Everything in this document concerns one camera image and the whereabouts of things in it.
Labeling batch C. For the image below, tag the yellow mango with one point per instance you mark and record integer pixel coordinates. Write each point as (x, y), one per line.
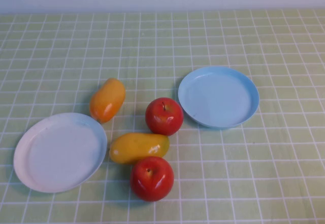
(137, 146)

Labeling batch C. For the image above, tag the light blue round plate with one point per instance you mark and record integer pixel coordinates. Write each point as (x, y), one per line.
(218, 97)

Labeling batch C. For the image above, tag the red apple with short stem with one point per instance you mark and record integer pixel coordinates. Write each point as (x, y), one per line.
(152, 180)

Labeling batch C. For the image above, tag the green checkered tablecloth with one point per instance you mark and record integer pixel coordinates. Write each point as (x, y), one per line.
(162, 43)

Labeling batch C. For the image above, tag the red apple with long stem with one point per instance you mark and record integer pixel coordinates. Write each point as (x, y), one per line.
(163, 120)

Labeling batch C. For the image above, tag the white round plate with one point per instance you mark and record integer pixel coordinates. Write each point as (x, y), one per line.
(61, 155)

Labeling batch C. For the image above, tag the orange mango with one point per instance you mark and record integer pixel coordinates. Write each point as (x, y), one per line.
(108, 99)

